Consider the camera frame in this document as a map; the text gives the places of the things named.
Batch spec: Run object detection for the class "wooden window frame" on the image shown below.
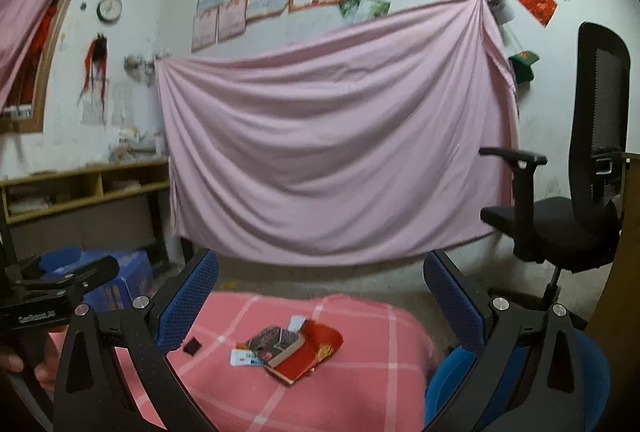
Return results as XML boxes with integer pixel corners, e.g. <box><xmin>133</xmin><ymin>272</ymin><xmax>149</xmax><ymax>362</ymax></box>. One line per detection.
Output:
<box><xmin>0</xmin><ymin>0</ymin><xmax>96</xmax><ymax>133</ymax></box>

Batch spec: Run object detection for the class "pink hanging bed sheet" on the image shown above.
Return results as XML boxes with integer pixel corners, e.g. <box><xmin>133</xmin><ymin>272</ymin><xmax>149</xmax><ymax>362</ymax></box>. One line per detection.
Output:
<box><xmin>156</xmin><ymin>0</ymin><xmax>521</xmax><ymax>268</ymax></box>

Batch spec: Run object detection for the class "metal wall rack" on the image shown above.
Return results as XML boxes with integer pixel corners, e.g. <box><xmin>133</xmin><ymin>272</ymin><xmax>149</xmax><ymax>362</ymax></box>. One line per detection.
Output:
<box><xmin>124</xmin><ymin>54</ymin><xmax>166</xmax><ymax>76</ymax></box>

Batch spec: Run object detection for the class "white printed paper wrapper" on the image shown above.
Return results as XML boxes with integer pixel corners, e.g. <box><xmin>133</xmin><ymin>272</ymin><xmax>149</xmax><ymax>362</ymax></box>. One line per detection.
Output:
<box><xmin>230</xmin><ymin>347</ymin><xmax>266</xmax><ymax>368</ymax></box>

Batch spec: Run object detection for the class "red paper packet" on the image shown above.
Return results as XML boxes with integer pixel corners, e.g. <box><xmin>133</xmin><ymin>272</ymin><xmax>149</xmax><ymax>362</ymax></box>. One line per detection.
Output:
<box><xmin>267</xmin><ymin>318</ymin><xmax>345</xmax><ymax>386</ymax></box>

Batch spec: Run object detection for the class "stack of books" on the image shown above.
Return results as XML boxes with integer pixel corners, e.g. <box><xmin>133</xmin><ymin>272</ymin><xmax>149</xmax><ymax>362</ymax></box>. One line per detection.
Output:
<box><xmin>107</xmin><ymin>127</ymin><xmax>168</xmax><ymax>163</ymax></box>

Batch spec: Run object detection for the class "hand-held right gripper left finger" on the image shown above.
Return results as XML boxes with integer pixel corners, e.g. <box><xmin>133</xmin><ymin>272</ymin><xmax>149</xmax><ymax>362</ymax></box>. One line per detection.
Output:
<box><xmin>52</xmin><ymin>248</ymin><xmax>220</xmax><ymax>432</ymax></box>

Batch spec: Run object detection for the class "wooden wall shelf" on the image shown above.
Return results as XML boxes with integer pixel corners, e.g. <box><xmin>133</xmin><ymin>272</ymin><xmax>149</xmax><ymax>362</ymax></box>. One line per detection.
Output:
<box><xmin>0</xmin><ymin>159</ymin><xmax>173</xmax><ymax>263</ymax></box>

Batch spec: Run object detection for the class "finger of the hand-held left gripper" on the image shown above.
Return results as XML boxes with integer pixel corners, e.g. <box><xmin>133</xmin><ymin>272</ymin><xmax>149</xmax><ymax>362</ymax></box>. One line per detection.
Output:
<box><xmin>22</xmin><ymin>247</ymin><xmax>83</xmax><ymax>280</ymax></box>
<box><xmin>20</xmin><ymin>256</ymin><xmax>121</xmax><ymax>308</ymax></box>

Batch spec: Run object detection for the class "person's left hand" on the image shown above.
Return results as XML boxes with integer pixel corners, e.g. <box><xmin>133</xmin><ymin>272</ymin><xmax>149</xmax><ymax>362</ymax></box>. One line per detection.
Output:
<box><xmin>0</xmin><ymin>334</ymin><xmax>57</xmax><ymax>393</ymax></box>

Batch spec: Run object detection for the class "black mesh office chair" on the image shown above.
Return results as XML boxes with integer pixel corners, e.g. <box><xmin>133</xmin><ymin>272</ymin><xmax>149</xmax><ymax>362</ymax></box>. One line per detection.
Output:
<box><xmin>479</xmin><ymin>22</ymin><xmax>632</xmax><ymax>330</ymax></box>

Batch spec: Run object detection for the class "pink checked blanket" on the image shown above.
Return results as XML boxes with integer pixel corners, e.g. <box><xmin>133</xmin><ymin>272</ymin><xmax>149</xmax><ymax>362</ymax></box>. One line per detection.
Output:
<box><xmin>47</xmin><ymin>291</ymin><xmax>436</xmax><ymax>432</ymax></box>

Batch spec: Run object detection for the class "round wall clock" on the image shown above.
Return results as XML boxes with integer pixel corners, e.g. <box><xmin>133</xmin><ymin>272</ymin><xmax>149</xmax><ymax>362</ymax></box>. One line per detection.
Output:
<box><xmin>96</xmin><ymin>0</ymin><xmax>123</xmax><ymax>23</ymax></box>

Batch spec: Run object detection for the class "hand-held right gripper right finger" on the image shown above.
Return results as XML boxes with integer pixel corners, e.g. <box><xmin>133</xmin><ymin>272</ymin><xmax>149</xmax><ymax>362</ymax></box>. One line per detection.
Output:
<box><xmin>422</xmin><ymin>249</ymin><xmax>586</xmax><ymax>432</ymax></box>

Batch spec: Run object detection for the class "red cloth strip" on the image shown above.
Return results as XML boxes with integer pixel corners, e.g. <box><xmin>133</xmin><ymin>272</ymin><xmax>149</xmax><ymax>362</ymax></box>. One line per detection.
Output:
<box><xmin>22</xmin><ymin>5</ymin><xmax>58</xmax><ymax>98</ymax></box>

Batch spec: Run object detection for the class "dark patterned packet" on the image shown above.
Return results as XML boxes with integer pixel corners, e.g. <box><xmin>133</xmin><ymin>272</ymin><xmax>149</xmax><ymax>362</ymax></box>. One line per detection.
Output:
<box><xmin>246</xmin><ymin>324</ymin><xmax>302</xmax><ymax>365</ymax></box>

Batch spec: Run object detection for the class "white paper wall calendar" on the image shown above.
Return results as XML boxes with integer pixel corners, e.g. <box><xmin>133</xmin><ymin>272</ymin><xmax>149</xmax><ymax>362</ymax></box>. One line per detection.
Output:
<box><xmin>81</xmin><ymin>82</ymin><xmax>132</xmax><ymax>128</ymax></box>

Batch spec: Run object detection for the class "blue plastic bucket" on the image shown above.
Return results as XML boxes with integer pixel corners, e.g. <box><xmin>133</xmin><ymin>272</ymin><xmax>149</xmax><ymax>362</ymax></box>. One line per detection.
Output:
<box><xmin>424</xmin><ymin>329</ymin><xmax>612</xmax><ymax>432</ymax></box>

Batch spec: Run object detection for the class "green cap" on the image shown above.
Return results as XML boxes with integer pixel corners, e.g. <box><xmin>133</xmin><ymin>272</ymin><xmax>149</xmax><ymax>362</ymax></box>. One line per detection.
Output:
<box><xmin>508</xmin><ymin>50</ymin><xmax>540</xmax><ymax>83</ymax></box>

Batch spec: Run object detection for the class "red tassel ornament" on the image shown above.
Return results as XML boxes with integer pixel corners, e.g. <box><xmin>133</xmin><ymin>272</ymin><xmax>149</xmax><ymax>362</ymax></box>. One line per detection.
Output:
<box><xmin>77</xmin><ymin>32</ymin><xmax>111</xmax><ymax>106</ymax></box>

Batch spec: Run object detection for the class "blue printed cardboard box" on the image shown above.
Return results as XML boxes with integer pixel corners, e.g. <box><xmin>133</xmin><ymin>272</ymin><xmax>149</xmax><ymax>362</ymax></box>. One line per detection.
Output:
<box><xmin>40</xmin><ymin>248</ymin><xmax>155</xmax><ymax>313</ymax></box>

